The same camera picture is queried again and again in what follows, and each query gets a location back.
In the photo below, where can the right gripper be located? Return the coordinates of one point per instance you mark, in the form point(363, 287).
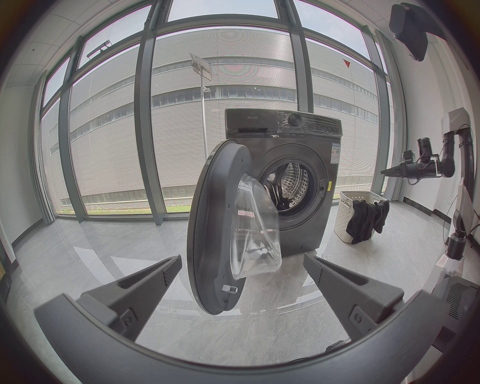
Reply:
point(411, 169)

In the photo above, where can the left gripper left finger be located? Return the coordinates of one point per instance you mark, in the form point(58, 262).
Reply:
point(144, 290)

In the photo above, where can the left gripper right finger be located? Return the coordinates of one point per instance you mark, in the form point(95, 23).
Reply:
point(343, 290)

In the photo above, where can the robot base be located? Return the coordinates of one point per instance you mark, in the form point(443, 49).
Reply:
point(463, 300)

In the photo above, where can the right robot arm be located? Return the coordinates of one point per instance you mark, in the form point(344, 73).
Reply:
point(455, 150)

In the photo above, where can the heap of dark clothes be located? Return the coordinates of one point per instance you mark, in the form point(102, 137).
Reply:
point(363, 221)

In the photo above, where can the cream laundry basket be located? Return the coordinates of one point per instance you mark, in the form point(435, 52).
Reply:
point(347, 217)

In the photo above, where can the washing machine door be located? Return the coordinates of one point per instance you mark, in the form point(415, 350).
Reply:
point(213, 225)

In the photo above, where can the grey washing machine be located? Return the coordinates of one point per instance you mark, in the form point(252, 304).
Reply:
point(311, 150)

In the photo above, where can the window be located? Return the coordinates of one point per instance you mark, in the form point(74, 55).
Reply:
point(146, 112)

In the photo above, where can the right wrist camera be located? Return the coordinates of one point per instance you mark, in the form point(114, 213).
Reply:
point(424, 148)

